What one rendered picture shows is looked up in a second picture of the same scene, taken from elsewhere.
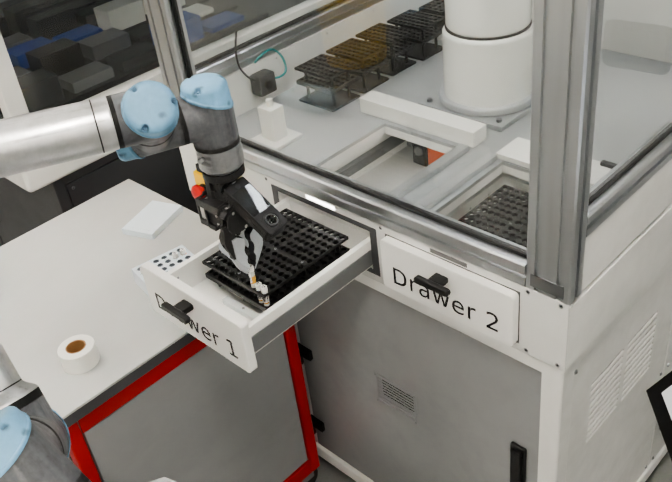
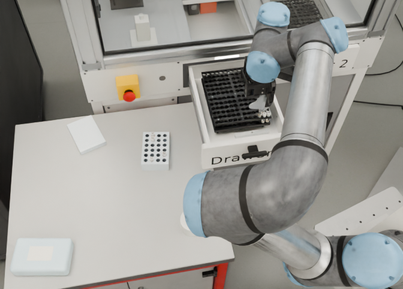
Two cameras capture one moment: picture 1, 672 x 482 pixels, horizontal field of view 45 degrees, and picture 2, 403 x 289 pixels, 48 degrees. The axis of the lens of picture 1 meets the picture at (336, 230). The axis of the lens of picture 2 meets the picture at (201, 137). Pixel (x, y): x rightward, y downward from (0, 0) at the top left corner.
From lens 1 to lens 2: 1.35 m
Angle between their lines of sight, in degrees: 46
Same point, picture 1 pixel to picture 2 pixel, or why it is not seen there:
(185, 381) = not seen: hidden behind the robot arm
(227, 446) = not seen: hidden behind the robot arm
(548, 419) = (352, 92)
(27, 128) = (325, 84)
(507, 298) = (357, 48)
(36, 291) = (93, 222)
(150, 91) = (340, 24)
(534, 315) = (363, 50)
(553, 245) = (387, 12)
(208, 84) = (283, 9)
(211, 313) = (274, 140)
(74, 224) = (35, 174)
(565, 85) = not seen: outside the picture
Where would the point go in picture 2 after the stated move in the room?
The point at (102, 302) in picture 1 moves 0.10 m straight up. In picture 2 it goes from (144, 193) to (141, 176)
